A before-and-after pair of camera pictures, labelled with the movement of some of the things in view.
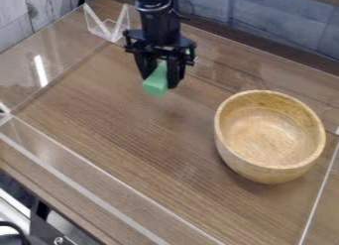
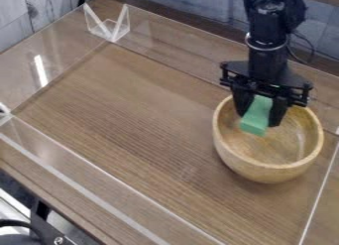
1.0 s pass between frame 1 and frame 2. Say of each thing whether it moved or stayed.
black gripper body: moved
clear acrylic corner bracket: stayed
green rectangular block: moved
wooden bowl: stayed
